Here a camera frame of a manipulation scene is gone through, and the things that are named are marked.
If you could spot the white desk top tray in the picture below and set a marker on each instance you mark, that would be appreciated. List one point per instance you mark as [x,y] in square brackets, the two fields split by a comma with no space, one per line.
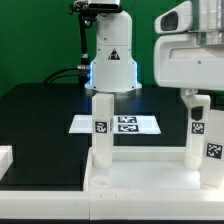
[143,168]

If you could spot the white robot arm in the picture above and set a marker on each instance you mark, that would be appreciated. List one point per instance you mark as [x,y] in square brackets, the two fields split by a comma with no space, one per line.
[113,68]

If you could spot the paper sheet with markers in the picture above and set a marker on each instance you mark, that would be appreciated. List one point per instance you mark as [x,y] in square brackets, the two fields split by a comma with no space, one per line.
[123,124]

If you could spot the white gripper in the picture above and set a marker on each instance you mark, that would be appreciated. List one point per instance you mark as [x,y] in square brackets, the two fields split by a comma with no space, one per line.
[180,62]

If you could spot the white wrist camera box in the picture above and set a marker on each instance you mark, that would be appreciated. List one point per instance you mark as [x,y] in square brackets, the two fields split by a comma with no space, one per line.
[176,20]

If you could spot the white left fence block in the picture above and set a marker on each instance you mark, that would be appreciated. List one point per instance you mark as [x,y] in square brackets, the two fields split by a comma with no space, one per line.
[6,159]

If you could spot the white front fence bar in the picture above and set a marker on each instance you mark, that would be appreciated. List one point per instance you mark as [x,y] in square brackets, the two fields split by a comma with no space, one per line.
[129,205]

